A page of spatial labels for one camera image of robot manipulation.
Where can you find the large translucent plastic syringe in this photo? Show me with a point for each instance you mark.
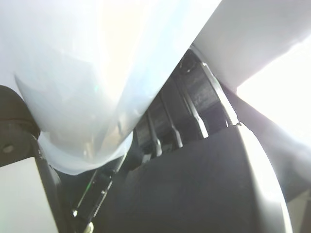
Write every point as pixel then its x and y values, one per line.
pixel 80 72

